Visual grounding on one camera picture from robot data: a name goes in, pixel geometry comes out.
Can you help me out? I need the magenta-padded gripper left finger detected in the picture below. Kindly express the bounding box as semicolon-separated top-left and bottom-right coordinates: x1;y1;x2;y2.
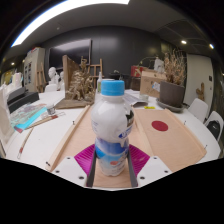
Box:
52;143;98;188

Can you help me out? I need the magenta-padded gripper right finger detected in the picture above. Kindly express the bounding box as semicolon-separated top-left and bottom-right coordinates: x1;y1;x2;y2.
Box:
127;143;174;188

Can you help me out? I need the white bottle with blue cap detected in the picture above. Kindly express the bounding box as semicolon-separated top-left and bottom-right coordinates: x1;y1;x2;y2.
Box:
90;79;136;177

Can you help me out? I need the flat round red coaster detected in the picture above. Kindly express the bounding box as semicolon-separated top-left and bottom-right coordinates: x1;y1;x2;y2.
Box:
151;120;170;132

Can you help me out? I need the wooden paintbrush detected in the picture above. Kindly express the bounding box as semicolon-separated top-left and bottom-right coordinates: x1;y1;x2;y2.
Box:
25;111;67;130

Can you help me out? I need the red-tipped paintbrush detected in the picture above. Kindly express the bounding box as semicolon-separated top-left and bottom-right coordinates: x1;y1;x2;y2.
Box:
17;127;35;159

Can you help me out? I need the small paint jar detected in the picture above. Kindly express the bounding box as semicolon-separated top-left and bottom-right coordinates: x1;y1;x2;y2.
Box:
45;103;56;116

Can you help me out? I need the grey plant saucer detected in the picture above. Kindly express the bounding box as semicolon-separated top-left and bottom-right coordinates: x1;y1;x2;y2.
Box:
155;98;188;114

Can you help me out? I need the cardboard box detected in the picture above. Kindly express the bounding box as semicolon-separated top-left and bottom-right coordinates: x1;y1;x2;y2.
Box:
139;69;167;99

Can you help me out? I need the white glue bottle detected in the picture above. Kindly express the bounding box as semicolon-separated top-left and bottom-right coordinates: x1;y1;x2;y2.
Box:
96;71;104;94

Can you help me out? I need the white plastic chair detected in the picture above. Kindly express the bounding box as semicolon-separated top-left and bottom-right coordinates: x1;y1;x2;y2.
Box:
203;110;224;143
44;83;58;93
188;97;209;124

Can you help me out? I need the black backpack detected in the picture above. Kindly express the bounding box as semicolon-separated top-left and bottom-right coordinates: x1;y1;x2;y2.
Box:
208;121;222;134

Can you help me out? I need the small white plaster figure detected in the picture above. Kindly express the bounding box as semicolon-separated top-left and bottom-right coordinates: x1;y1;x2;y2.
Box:
59;70;66;91

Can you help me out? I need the black case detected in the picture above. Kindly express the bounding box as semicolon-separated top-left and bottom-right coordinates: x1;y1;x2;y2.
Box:
6;87;40;114

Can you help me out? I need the red box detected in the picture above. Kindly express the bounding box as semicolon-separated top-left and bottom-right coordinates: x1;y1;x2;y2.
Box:
130;65;148;78

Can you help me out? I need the wooden mannequin figure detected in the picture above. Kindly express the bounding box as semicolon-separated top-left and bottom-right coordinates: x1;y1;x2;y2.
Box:
195;82;206;102

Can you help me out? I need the white plaster bust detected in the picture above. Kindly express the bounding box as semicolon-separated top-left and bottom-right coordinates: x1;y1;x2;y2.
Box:
47;66;58;86

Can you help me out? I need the wooden easel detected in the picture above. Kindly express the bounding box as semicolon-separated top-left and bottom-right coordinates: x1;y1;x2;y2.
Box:
79;56;104;81

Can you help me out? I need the beige cabinet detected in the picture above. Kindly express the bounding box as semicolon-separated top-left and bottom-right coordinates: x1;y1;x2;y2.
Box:
22;47;46;93

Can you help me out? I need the white canvas frame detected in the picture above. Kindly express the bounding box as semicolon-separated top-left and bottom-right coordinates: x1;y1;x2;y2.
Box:
0;87;16;145

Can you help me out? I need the black wall screen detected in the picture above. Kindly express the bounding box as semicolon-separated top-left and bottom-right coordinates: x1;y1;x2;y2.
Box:
48;39;93;70

